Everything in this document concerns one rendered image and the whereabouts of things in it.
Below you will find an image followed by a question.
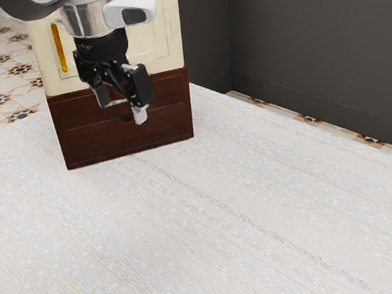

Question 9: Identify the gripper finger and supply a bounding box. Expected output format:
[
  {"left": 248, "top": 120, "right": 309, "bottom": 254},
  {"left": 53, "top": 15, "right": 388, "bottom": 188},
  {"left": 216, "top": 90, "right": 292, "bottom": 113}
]
[
  {"left": 91, "top": 81, "right": 115, "bottom": 110},
  {"left": 113, "top": 60, "right": 159, "bottom": 127}
]

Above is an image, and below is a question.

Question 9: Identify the dark brown wooden drawer cabinet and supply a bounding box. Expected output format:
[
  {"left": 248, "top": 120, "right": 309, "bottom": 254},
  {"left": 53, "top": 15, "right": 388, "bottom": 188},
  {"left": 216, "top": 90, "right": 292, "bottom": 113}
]
[{"left": 35, "top": 47, "right": 205, "bottom": 188}]

